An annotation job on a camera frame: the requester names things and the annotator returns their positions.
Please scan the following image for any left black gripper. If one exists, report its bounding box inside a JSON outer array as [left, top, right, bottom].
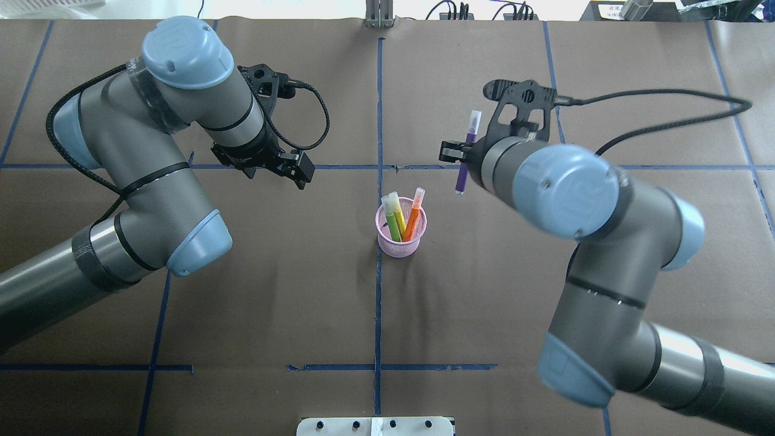
[[211, 127, 315, 190]]

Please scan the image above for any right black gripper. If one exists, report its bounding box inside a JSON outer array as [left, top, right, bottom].
[[438, 138, 503, 188]]

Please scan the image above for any purple highlighter pen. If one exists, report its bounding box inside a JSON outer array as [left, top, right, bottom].
[[455, 110, 483, 196]]

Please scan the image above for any yellow highlighter pen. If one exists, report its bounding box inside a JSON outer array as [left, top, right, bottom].
[[388, 191, 406, 241]]

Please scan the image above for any green highlighter pen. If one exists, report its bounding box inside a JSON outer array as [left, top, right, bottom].
[[381, 195, 401, 242]]

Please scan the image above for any orange highlighter pen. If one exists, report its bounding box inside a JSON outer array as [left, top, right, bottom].
[[402, 187, 424, 242]]

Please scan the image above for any pink mesh pen holder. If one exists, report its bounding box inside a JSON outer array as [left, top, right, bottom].
[[375, 197, 428, 259]]

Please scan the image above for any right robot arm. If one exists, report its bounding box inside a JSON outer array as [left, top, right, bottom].
[[438, 136, 774, 435]]

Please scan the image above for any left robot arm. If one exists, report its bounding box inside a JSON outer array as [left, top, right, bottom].
[[2, 16, 331, 352]]

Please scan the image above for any metal cylinder weight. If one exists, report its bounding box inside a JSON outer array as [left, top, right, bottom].
[[618, 0, 654, 22]]

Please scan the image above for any white pillar with base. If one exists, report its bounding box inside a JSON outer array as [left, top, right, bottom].
[[295, 416, 457, 435]]

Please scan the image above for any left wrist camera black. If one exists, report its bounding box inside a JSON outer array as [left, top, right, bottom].
[[237, 64, 299, 124]]

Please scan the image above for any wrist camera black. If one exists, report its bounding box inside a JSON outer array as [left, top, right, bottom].
[[237, 64, 299, 124], [483, 78, 558, 147]]

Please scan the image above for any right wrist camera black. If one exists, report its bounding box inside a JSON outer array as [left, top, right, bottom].
[[483, 78, 558, 147]]

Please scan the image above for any right camera cable black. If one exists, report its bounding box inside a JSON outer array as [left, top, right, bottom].
[[556, 88, 754, 157]]

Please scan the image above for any camera cable black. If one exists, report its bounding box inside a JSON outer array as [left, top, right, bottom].
[[556, 88, 754, 157], [46, 67, 331, 222]]

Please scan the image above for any aluminium profile post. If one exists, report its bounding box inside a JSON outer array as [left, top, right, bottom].
[[363, 0, 395, 28]]

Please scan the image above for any left camera cable black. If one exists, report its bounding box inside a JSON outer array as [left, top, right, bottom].
[[46, 67, 331, 222]]

